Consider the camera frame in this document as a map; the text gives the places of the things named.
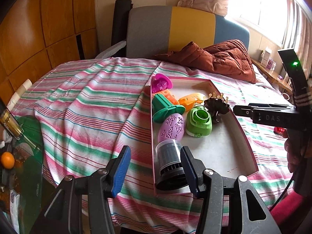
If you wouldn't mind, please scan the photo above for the orange cube block piece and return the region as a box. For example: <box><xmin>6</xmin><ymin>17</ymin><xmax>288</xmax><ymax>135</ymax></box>
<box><xmin>158</xmin><ymin>89</ymin><xmax>179</xmax><ymax>105</ymax></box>

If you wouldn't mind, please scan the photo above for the orange yellow plastic shell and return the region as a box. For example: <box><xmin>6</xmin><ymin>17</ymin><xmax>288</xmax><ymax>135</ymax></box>
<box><xmin>178</xmin><ymin>92</ymin><xmax>205</xmax><ymax>112</ymax></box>

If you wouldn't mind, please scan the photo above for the wooden side shelf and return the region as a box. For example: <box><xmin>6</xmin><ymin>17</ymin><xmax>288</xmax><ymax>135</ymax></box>
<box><xmin>251</xmin><ymin>58</ymin><xmax>293</xmax><ymax>94</ymax></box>

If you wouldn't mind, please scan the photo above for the teal green plastic stand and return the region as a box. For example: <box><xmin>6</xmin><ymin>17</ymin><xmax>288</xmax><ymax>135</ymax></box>
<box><xmin>152</xmin><ymin>94</ymin><xmax>186</xmax><ymax>123</ymax></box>

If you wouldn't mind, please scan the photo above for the green glass side table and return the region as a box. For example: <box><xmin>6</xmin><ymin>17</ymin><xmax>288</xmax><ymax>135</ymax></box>
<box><xmin>1</xmin><ymin>116</ymin><xmax>43</xmax><ymax>233</ymax></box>

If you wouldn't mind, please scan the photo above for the magenta plastic cup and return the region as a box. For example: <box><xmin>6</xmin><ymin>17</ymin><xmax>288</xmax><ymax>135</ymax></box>
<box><xmin>151</xmin><ymin>74</ymin><xmax>173</xmax><ymax>94</ymax></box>

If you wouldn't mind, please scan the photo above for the wooden wardrobe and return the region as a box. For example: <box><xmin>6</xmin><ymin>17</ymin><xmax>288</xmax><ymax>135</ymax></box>
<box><xmin>1</xmin><ymin>0</ymin><xmax>99</xmax><ymax>103</ymax></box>

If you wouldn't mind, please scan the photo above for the window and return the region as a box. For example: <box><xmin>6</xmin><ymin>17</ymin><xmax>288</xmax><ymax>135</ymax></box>
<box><xmin>227</xmin><ymin>0</ymin><xmax>302</xmax><ymax>49</ymax></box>

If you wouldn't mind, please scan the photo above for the egg-shaped carved toy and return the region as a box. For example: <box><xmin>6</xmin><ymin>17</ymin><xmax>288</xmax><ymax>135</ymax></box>
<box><xmin>158</xmin><ymin>113</ymin><xmax>184</xmax><ymax>143</ymax></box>

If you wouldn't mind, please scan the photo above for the shiny red metal piece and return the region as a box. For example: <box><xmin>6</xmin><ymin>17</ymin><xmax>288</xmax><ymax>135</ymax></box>
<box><xmin>273</xmin><ymin>127</ymin><xmax>285</xmax><ymax>135</ymax></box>

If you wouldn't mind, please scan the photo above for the black cable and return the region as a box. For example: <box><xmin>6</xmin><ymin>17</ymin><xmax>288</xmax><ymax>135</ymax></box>
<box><xmin>269</xmin><ymin>170</ymin><xmax>297</xmax><ymax>212</ymax></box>

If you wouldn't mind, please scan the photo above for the brown hair claw clip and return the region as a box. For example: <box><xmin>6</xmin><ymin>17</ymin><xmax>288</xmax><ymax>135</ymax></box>
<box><xmin>204</xmin><ymin>91</ymin><xmax>230</xmax><ymax>124</ymax></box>

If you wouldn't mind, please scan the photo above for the white box on shelf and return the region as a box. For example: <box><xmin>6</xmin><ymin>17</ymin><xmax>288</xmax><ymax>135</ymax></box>
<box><xmin>260</xmin><ymin>47</ymin><xmax>272</xmax><ymax>68</ymax></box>

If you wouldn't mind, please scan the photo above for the black rolled mat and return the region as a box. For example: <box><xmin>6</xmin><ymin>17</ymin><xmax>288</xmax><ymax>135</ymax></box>
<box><xmin>111</xmin><ymin>0</ymin><xmax>133</xmax><ymax>46</ymax></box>

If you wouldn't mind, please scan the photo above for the striped bed cover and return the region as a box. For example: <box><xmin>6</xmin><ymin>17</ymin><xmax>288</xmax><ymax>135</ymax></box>
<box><xmin>13</xmin><ymin>58</ymin><xmax>286</xmax><ymax>233</ymax></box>

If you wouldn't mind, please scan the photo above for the orange fruit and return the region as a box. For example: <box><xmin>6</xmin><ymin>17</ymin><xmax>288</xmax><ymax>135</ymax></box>
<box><xmin>1</xmin><ymin>152</ymin><xmax>15</xmax><ymax>170</ymax></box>

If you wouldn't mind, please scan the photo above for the pink box on shelf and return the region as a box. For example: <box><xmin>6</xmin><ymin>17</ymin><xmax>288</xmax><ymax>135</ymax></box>
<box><xmin>266</xmin><ymin>59</ymin><xmax>276</xmax><ymax>71</ymax></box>

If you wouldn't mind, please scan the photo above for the person right hand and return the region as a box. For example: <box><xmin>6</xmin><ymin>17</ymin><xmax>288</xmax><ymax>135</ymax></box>
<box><xmin>282</xmin><ymin>130</ymin><xmax>311</xmax><ymax>173</ymax></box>

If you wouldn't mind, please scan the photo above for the pink white shallow tray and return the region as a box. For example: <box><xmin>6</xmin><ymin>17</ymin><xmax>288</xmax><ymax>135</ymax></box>
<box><xmin>150</xmin><ymin>75</ymin><xmax>259</xmax><ymax>198</ymax></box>

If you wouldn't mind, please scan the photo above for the grey yellow blue headboard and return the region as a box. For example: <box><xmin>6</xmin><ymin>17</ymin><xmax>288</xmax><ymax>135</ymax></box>
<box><xmin>126</xmin><ymin>6</ymin><xmax>250</xmax><ymax>59</ymax></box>

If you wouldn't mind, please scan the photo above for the green plug-in device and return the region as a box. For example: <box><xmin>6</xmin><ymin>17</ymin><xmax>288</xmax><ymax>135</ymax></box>
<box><xmin>185</xmin><ymin>106</ymin><xmax>212</xmax><ymax>138</ymax></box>

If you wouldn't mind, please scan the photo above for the gold capped bottle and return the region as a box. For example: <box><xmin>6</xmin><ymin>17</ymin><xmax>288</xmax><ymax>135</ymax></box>
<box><xmin>0</xmin><ymin>99</ymin><xmax>24</xmax><ymax>140</ymax></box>

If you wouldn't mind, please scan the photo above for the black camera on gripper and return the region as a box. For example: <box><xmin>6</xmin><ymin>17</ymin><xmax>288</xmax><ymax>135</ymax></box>
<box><xmin>278</xmin><ymin>49</ymin><xmax>311</xmax><ymax>113</ymax></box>

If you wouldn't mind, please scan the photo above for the rust brown quilted blanket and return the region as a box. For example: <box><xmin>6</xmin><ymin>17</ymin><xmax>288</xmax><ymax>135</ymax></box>
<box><xmin>152</xmin><ymin>39</ymin><xmax>256</xmax><ymax>84</ymax></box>

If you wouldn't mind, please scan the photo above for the black grey cylinder cap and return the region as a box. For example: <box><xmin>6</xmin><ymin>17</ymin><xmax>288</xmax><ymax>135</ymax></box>
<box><xmin>155</xmin><ymin>139</ymin><xmax>188</xmax><ymax>191</ymax></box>

